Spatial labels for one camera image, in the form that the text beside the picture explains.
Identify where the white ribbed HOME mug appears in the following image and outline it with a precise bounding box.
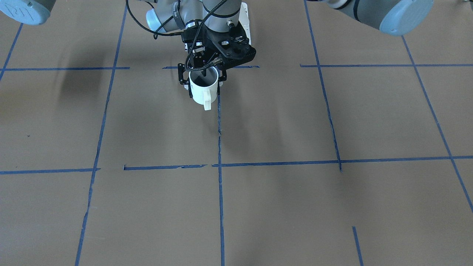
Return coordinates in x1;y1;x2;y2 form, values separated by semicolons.
189;66;219;111

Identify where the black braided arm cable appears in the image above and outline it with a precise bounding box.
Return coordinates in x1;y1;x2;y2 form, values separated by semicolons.
126;0;228;71

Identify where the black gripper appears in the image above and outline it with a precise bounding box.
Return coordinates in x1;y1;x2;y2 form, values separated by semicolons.
177;46;227;98
181;23;256;71

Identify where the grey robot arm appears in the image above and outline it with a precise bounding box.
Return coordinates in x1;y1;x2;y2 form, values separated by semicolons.
146;0;256;73
172;0;433;99

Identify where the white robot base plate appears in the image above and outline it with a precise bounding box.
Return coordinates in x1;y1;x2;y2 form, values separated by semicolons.
239;2;252;45

